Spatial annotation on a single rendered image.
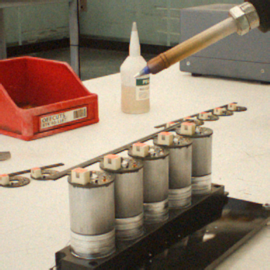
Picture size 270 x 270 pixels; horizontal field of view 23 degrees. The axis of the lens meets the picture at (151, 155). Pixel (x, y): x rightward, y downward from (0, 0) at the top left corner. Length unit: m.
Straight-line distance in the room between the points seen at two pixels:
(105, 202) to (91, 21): 6.26
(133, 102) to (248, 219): 0.34
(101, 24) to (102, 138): 5.87
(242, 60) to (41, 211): 0.51
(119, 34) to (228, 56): 5.47
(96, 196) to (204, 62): 0.63
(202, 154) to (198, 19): 0.53
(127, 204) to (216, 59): 0.59
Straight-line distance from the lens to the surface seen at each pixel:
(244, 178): 0.55
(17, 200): 0.51
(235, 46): 0.93
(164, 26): 6.08
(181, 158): 0.42
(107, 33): 6.48
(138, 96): 0.75
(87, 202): 0.35
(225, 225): 0.43
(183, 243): 0.40
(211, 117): 0.73
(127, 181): 0.37
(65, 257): 0.36
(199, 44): 0.36
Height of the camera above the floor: 0.93
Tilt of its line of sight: 17 degrees down
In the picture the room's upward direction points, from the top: straight up
